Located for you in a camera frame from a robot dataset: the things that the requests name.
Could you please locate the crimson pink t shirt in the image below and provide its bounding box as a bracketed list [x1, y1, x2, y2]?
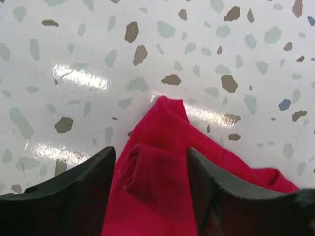
[102, 96, 297, 236]

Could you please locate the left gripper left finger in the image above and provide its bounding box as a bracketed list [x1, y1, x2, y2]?
[0, 147, 116, 236]

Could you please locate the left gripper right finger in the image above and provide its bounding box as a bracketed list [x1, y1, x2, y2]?
[187, 147, 315, 236]

